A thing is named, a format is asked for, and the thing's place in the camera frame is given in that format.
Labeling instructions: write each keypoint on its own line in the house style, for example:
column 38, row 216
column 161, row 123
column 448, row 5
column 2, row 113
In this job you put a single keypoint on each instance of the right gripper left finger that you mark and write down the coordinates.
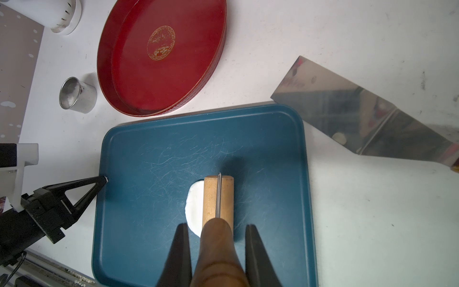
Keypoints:
column 177, row 270

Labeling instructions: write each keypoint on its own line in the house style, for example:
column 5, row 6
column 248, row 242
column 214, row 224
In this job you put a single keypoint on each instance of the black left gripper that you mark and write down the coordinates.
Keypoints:
column 51, row 209

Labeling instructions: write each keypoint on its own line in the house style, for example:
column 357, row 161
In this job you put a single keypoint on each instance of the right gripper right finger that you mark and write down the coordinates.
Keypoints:
column 259, row 270

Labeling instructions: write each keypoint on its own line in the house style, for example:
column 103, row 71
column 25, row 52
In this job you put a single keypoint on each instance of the wooden rolling pin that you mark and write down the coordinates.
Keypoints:
column 218, row 264

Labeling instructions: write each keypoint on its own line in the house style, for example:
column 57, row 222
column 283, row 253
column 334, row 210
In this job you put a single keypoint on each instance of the white dough piece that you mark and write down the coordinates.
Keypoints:
column 194, row 207

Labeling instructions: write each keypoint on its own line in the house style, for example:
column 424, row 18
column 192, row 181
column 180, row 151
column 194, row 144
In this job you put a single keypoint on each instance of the teal plastic tray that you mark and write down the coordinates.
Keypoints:
column 150, row 167

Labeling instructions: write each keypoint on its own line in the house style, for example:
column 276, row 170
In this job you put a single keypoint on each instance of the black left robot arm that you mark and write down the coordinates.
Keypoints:
column 18, row 232

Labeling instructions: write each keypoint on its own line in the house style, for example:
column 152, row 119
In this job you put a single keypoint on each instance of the small round metal cutter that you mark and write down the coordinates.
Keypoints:
column 76, row 95

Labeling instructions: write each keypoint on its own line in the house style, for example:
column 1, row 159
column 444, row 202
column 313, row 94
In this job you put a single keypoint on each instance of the round red tray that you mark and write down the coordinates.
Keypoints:
column 155, row 56

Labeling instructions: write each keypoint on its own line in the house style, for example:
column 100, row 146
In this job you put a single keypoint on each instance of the white cutlery holder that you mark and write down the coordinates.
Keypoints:
column 60, row 16

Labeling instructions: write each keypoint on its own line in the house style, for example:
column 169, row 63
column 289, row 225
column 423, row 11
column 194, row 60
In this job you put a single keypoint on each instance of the metal spatula wooden handle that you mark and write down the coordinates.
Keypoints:
column 359, row 120

